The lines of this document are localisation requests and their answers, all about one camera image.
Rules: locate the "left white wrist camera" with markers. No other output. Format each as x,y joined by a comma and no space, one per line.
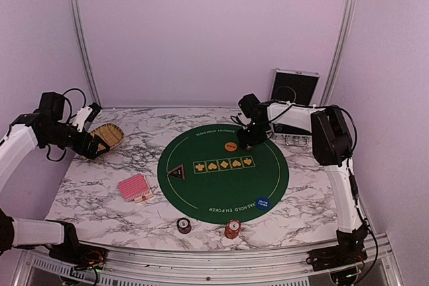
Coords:
84,115

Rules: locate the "red playing card deck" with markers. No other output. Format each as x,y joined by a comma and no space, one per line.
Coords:
135,189

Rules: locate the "left aluminium frame post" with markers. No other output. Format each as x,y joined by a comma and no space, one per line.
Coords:
83,50

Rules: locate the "orange big blind button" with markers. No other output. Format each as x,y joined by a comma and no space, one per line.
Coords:
231,146

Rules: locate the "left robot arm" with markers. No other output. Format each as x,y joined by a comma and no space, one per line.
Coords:
44,128

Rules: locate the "red poker chip stack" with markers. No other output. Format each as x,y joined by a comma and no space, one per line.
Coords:
232,229

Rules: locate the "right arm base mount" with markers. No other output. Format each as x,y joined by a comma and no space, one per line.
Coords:
332,257

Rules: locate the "aluminium frame post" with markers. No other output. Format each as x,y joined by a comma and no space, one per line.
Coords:
83,50
345,27

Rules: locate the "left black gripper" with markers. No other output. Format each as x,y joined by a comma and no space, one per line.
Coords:
89,153

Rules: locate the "round green poker mat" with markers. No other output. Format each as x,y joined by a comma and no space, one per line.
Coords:
221,185

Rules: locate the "front aluminium rail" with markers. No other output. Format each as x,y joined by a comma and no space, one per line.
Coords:
131,266

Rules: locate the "black triangular dealer button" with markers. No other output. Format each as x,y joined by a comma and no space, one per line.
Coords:
178,172

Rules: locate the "aluminium poker chip case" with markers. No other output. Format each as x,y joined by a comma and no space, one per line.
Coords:
298,87

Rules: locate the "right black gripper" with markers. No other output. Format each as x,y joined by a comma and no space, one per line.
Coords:
243,141

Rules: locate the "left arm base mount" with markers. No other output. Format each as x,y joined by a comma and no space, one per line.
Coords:
85,256

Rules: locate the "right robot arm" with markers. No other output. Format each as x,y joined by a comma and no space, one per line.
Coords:
332,147

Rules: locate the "black poker chip stack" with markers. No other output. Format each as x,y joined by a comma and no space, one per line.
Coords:
183,225

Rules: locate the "woven bamboo tray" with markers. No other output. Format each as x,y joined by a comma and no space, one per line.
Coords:
110,133

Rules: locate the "right aluminium frame post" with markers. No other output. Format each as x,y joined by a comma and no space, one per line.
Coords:
345,27

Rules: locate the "blue small blind button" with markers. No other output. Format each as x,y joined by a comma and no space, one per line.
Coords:
263,203

